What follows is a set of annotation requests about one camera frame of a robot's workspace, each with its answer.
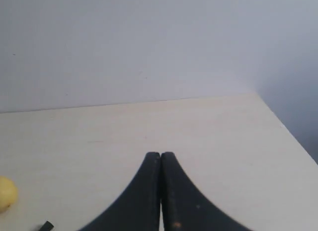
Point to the black and white marker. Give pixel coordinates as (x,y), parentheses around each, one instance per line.
(47,226)

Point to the yellow lemon with sticker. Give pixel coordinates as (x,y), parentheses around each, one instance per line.
(8,193)

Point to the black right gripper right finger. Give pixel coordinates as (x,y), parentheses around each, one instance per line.
(184,207)

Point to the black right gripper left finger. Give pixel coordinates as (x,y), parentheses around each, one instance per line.
(138,207)

